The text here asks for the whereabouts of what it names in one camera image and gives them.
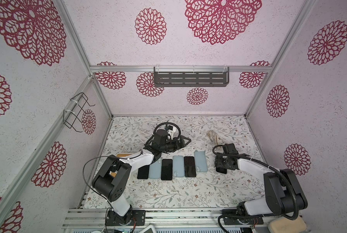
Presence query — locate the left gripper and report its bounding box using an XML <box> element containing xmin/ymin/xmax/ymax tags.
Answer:
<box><xmin>161</xmin><ymin>135</ymin><xmax>191</xmax><ymax>153</ymax></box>

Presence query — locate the black phone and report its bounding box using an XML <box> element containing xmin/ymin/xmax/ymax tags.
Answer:
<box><xmin>184</xmin><ymin>156</ymin><xmax>196</xmax><ymax>177</ymax></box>
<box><xmin>216</xmin><ymin>167</ymin><xmax>227</xmax><ymax>174</ymax></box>

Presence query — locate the pale green phone case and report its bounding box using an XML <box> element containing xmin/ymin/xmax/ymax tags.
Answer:
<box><xmin>194</xmin><ymin>150</ymin><xmax>208</xmax><ymax>172</ymax></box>
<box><xmin>172</xmin><ymin>155</ymin><xmax>185</xmax><ymax>178</ymax></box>
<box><xmin>149</xmin><ymin>158</ymin><xmax>162</xmax><ymax>179</ymax></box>

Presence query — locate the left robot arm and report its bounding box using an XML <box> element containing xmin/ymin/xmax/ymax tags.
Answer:
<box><xmin>90</xmin><ymin>129</ymin><xmax>191</xmax><ymax>226</ymax></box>

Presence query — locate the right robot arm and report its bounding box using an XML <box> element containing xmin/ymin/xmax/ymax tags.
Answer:
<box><xmin>212</xmin><ymin>144</ymin><xmax>308</xmax><ymax>220</ymax></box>

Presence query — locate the crumpled clear plastic bag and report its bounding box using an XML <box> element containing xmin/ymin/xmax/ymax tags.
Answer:
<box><xmin>206</xmin><ymin>130</ymin><xmax>224</xmax><ymax>145</ymax></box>

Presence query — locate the white wooden-top tissue box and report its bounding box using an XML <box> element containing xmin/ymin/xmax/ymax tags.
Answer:
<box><xmin>116</xmin><ymin>153</ymin><xmax>132</xmax><ymax>158</ymax></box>

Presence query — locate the beige sponge pad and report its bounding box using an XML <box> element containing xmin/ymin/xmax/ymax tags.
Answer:
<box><xmin>268</xmin><ymin>216</ymin><xmax>307</xmax><ymax>233</ymax></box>

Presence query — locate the grey metal wall shelf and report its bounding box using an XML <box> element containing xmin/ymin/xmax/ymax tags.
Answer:
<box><xmin>153</xmin><ymin>67</ymin><xmax>230</xmax><ymax>87</ymax></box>

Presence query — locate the black wire wall rack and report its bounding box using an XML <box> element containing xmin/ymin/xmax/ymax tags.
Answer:
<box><xmin>62</xmin><ymin>92</ymin><xmax>97</xmax><ymax>135</ymax></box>

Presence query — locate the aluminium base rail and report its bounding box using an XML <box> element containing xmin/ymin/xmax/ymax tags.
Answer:
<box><xmin>61</xmin><ymin>206</ymin><xmax>304</xmax><ymax>233</ymax></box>

